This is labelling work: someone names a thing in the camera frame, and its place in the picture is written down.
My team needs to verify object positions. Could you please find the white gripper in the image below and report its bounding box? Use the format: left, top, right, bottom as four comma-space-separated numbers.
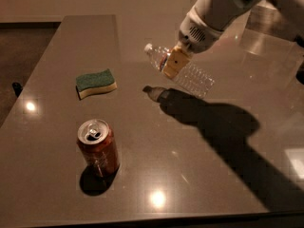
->
161, 7, 222, 79

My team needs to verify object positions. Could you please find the clear plastic water bottle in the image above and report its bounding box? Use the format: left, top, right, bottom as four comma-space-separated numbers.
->
144, 44, 215, 99

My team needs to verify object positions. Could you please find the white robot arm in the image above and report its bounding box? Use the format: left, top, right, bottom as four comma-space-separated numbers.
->
161, 0, 304, 79

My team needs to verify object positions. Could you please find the green and yellow sponge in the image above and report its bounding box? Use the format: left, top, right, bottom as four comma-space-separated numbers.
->
76, 69, 117, 100

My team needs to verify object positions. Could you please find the metal box container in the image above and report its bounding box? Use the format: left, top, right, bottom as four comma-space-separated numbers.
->
239, 0, 303, 63

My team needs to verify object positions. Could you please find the red soda can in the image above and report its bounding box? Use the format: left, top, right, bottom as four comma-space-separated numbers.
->
77, 119, 120, 178

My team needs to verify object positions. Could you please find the small black object on floor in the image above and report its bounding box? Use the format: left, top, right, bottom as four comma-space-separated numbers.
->
12, 82, 23, 97

